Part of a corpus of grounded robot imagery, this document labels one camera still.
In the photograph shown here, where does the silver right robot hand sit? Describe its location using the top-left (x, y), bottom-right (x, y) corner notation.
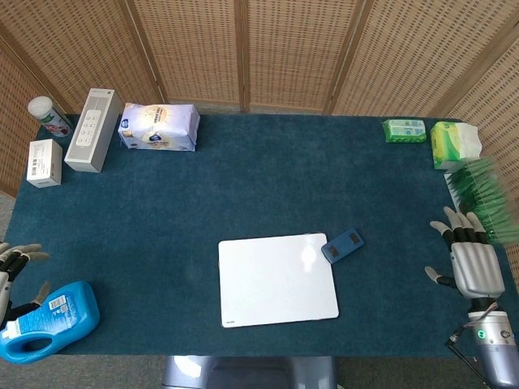
top-left (424, 205), bottom-right (506, 301)

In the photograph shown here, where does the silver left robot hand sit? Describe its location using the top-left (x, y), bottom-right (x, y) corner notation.
top-left (0, 242), bottom-right (52, 325)

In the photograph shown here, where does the blue rectangular plastic block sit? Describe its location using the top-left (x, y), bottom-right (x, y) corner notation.
top-left (320, 228), bottom-right (365, 265)

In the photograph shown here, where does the white rectangular board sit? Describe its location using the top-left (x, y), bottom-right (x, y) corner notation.
top-left (217, 232), bottom-right (340, 329)

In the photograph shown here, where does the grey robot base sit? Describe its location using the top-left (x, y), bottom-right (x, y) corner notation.
top-left (161, 355), bottom-right (337, 389)

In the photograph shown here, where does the clear box of green packets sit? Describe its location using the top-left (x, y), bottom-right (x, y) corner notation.
top-left (444, 156), bottom-right (519, 246)

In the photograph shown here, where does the blue detergent bottle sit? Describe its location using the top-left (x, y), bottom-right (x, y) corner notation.
top-left (0, 280), bottom-right (101, 365)

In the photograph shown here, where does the small white cardboard box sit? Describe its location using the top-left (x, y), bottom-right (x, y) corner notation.
top-left (26, 139), bottom-right (63, 189)

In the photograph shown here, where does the green white tissue pack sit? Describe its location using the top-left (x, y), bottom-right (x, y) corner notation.
top-left (429, 120), bottom-right (483, 171)

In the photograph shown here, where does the long grey power strip box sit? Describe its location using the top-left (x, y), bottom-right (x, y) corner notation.
top-left (63, 88), bottom-right (124, 174)

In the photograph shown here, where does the white lidded cylindrical can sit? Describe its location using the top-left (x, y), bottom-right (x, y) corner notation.
top-left (27, 96), bottom-right (74, 138)

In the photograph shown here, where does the green wet wipes pack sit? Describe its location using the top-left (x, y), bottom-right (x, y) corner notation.
top-left (382, 118), bottom-right (427, 144)

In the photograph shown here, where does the blue white tissue pack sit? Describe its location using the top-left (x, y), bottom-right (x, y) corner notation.
top-left (117, 102), bottom-right (201, 152)

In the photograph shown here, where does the dark blue table cloth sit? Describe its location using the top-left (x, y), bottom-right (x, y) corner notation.
top-left (2, 113), bottom-right (514, 358)

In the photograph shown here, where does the woven wooden folding screen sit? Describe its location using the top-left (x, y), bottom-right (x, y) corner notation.
top-left (0, 0), bottom-right (519, 199)

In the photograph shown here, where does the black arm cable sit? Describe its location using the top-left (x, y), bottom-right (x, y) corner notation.
top-left (444, 323), bottom-right (496, 389)

